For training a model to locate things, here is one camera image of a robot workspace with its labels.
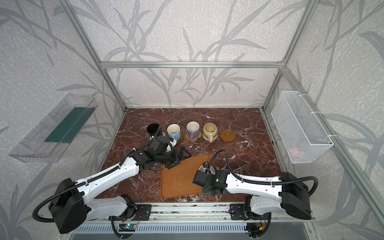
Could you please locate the white speckled mug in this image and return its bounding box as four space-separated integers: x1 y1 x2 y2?
199 166 216 175

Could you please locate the light blue mug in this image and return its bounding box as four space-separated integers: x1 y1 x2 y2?
167 124 181 141

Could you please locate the purple mug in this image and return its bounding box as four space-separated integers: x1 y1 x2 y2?
187 121 200 140

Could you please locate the black mug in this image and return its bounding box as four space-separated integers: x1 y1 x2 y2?
147 123 163 140

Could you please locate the beige glazed mug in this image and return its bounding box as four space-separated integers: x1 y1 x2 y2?
203 123 218 143

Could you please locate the large round wooden coaster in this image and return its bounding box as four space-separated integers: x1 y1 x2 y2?
220 129 236 143

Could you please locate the small round wooden coaster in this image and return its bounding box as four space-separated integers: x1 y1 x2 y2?
177 135 184 144

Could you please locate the woven round coaster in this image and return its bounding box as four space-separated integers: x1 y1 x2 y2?
203 134 218 143

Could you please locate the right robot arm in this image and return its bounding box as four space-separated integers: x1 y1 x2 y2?
193 170 318 221

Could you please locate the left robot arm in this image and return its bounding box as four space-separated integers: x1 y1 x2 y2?
32 135 191 234

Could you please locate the orange plastic tray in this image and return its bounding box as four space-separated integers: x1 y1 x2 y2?
161 155 211 199

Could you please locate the green lit circuit board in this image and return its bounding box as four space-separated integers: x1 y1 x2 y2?
119 222 139 232

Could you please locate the pink object in basket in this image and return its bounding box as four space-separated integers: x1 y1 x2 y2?
289 147 304 159

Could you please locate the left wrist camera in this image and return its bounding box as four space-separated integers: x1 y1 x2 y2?
149 136 177 153

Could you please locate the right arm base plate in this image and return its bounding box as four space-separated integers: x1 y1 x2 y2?
229 204 272 221

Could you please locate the aluminium front rail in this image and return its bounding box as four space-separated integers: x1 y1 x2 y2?
62 201 316 225

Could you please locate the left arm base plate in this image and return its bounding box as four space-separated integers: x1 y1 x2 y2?
109 204 152 222

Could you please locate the right wired circuit board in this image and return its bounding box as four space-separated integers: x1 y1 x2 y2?
245 223 268 238

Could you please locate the white wire mesh basket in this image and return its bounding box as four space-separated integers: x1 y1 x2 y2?
272 91 334 164

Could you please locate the clear plastic wall bin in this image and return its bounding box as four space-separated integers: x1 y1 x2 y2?
9 94 98 163

